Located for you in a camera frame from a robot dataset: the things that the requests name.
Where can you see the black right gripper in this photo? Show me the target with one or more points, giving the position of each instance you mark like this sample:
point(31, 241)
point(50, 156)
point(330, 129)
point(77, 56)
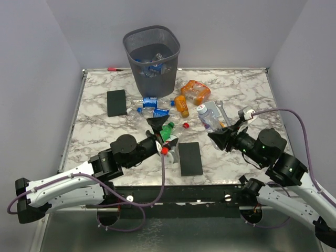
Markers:
point(226, 138)

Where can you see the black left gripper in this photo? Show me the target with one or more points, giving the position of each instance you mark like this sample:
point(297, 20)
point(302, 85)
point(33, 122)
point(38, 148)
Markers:
point(156, 125)

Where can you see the green plastic bottle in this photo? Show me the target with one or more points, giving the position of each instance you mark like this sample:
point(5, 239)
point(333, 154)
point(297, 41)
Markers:
point(166, 131)

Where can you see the red label clear bottle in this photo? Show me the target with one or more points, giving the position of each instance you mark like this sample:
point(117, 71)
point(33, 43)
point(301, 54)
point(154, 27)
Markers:
point(178, 133)

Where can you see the small orange juice bottle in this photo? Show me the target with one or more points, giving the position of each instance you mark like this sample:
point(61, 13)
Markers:
point(181, 106)

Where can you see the Starbucks latte bottle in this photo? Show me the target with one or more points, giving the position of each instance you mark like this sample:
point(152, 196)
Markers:
point(158, 57)

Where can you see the pepsi bottle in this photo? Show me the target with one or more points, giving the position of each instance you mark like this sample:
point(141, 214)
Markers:
point(161, 68)
point(152, 102)
point(156, 112)

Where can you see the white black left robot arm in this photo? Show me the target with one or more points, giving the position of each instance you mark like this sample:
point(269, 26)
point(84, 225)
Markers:
point(86, 184)

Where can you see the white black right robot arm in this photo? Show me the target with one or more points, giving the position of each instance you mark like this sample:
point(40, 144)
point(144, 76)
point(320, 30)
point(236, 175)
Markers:
point(317, 211)

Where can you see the grey mesh waste bin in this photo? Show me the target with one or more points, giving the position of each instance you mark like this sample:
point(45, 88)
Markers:
point(153, 53)

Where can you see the silver wrench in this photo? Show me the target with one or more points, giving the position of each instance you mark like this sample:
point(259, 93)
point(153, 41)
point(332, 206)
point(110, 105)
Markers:
point(220, 106)

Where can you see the black block near centre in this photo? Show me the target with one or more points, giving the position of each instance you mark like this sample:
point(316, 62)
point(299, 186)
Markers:
point(190, 159)

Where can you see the black block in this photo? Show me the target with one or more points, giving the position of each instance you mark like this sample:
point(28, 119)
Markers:
point(116, 103)
point(190, 159)

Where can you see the crushed orange plastic bottle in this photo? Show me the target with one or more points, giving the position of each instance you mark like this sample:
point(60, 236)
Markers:
point(196, 92)

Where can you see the black block far left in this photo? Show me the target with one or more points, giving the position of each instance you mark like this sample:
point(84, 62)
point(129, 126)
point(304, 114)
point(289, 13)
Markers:
point(116, 103)

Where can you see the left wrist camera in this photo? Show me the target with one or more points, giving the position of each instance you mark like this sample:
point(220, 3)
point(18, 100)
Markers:
point(165, 153)

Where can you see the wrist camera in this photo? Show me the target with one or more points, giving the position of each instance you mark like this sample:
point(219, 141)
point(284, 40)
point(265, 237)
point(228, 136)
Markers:
point(165, 153)
point(246, 114)

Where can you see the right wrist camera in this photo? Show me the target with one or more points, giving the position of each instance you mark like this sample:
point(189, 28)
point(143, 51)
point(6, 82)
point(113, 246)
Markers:
point(246, 114)

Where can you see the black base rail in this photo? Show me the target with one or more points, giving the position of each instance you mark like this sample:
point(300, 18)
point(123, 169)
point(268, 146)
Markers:
point(187, 201)

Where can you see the red handled screwdriver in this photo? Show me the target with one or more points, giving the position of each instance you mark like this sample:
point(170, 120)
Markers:
point(114, 70)

